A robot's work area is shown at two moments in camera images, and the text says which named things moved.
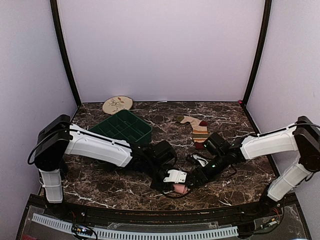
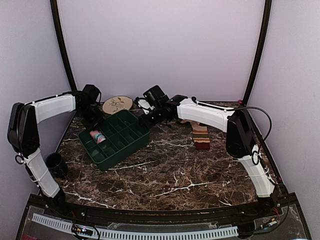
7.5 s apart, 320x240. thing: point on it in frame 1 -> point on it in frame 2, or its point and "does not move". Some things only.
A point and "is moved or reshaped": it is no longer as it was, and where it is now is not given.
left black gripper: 160,187 -> 100,118
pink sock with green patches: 180,188 is moved or reshaped
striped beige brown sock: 199,130 does not move
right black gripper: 198,174 -> 146,124
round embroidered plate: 116,104 does not move
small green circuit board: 82,229 does not move
